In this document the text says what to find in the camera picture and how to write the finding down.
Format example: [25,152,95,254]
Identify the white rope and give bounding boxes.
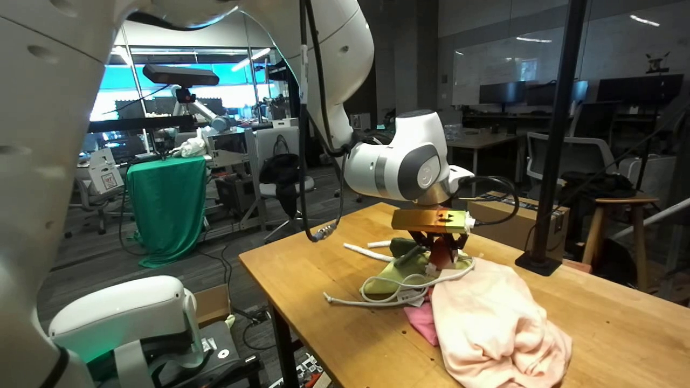
[320,239,479,311]

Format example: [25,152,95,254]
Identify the black office chair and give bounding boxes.
[258,153,314,241]

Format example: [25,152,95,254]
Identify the light pink cloth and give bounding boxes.
[430,260,574,388]

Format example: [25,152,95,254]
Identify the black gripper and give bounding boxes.
[412,231,459,271]

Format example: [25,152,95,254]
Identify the black vertical pole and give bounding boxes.
[516,0,588,276]

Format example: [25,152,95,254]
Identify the pink cloth orange print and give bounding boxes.
[402,302,437,346]

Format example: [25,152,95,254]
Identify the wooden stool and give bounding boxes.
[580,196,660,292]

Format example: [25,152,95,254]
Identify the green draped cloth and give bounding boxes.
[127,157,207,271]

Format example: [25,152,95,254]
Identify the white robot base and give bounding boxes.
[49,276,209,388]

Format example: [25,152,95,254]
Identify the yellow-green cloth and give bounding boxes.
[359,237,435,301]

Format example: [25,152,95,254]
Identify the wrist camera gold block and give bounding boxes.
[392,208,477,234]

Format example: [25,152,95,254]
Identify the brown cardboard box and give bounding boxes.
[465,199,572,261]

